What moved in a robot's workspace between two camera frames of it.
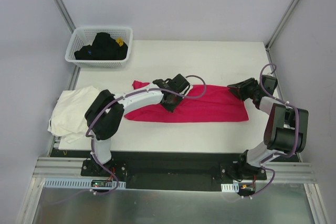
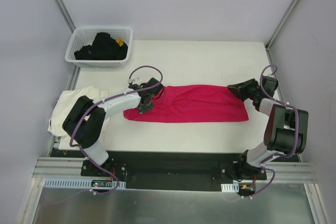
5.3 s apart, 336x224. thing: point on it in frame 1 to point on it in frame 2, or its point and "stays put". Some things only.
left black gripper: (169, 100) to (145, 102)
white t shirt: (67, 119) stays put
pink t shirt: (219, 103) stays put
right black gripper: (242, 91) stays put
